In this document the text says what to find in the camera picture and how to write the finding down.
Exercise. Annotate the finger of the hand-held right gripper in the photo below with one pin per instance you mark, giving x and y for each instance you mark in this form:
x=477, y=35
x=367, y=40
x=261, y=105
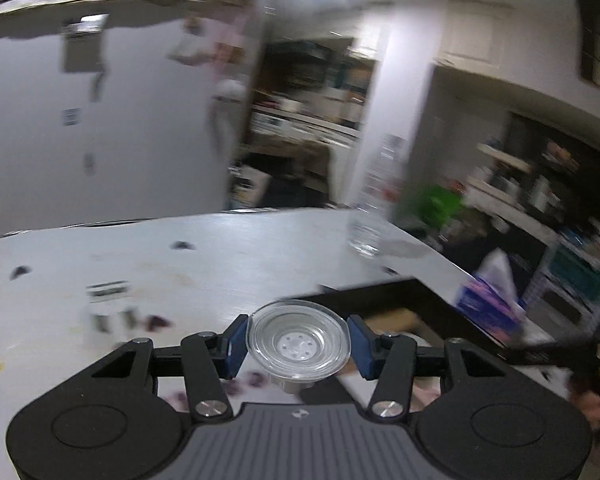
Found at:
x=560, y=355

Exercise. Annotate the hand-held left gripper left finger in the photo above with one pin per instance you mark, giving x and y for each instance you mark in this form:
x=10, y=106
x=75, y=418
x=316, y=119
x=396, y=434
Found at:
x=237, y=349

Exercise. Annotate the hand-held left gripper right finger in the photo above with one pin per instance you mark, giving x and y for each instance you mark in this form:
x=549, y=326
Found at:
x=360, y=349

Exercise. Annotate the clear suction cup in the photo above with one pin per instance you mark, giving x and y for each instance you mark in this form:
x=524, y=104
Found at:
x=300, y=342

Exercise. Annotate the black box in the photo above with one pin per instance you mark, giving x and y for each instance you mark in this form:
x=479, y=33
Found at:
x=430, y=300

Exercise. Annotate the wooden block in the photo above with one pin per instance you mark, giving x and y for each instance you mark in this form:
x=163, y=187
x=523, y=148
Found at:
x=400, y=321

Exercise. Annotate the white perforated metal rack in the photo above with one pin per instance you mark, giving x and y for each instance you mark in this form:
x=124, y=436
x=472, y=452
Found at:
x=555, y=305

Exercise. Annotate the green licence plate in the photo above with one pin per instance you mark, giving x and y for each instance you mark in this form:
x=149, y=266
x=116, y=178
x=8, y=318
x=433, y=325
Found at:
x=577, y=272

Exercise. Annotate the purple floral tissue pack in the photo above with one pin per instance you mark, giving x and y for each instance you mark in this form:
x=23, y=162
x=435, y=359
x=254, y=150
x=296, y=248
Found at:
x=485, y=305

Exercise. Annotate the small white black object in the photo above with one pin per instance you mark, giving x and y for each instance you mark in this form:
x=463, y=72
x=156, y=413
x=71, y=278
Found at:
x=109, y=305

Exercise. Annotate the clear plastic water bottle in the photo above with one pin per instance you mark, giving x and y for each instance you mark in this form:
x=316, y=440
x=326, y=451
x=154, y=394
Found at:
x=375, y=200

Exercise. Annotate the green bag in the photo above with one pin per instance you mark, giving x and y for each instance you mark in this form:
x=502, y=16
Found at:
x=432, y=207

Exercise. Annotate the white printed tote bag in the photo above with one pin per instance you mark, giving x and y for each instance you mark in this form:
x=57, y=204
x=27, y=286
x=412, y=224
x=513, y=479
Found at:
x=250, y=187

